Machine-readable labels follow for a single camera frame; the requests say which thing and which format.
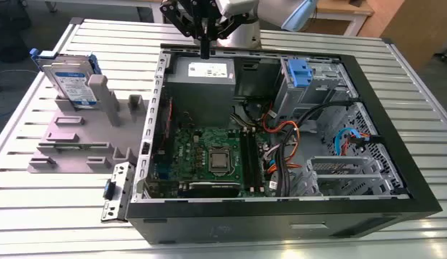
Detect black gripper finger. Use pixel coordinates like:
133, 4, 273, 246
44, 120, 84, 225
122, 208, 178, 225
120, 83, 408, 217
205, 13, 252, 59
158, 0, 206, 59

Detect hard disk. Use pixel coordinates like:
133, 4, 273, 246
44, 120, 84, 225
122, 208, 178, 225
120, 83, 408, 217
30, 48, 101, 111

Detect metal disk bay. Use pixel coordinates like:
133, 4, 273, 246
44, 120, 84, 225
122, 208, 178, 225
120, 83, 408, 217
305, 156, 404, 196

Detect grey power supply unit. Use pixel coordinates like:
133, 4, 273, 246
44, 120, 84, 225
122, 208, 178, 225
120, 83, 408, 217
164, 56, 236, 127

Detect blue drive latch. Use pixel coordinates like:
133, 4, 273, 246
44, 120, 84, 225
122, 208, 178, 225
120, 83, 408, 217
286, 58, 313, 88

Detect wooden desk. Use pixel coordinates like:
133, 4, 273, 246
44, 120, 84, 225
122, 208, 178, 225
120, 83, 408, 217
301, 0, 376, 37

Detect metal optical drive cage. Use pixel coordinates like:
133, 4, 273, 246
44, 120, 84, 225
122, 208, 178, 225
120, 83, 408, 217
273, 58, 357, 130

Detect black RAM slot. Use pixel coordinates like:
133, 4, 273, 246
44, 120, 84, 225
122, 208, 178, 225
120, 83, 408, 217
249, 128, 260, 191
244, 128, 254, 191
240, 128, 249, 191

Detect grey parts rack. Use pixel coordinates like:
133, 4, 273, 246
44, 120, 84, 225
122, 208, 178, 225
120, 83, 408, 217
26, 75, 152, 175

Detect silver CPU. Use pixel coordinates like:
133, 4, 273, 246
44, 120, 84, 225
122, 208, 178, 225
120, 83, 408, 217
210, 153, 233, 168

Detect green motherboard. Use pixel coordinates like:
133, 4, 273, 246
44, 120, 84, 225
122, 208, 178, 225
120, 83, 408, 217
150, 126, 278, 197

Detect wooden cabinet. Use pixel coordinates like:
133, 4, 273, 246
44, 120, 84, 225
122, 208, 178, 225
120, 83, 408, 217
358, 0, 447, 72

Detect CPU socket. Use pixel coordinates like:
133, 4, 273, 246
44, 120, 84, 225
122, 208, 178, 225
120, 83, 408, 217
206, 145, 237, 178

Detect black graphics card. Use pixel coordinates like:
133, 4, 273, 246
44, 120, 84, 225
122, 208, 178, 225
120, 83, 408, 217
180, 181, 242, 199

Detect blue black plug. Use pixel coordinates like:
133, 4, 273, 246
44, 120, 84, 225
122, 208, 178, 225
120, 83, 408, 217
102, 180, 117, 201

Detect black open PC case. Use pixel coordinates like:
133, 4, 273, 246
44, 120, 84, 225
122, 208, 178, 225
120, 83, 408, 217
124, 43, 444, 246

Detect white frame table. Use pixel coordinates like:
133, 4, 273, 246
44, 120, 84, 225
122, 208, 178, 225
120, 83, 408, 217
34, 0, 165, 24

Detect yellow black power wires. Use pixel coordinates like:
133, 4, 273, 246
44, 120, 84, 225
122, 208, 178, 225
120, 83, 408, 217
229, 113, 262, 127

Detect orange red wire bundle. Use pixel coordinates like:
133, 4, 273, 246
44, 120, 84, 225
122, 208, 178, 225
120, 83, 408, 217
262, 102, 302, 176

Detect pale floor cable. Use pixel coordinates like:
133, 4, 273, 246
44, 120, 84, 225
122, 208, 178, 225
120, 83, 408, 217
0, 69, 40, 81

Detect black cable bundle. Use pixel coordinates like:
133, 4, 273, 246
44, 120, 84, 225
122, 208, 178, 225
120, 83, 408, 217
273, 101, 353, 196

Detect blue data wire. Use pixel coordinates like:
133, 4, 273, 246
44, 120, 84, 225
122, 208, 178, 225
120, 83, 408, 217
333, 128, 372, 157

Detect metal port panel bracket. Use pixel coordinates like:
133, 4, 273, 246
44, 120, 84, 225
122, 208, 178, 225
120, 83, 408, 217
100, 161, 134, 223

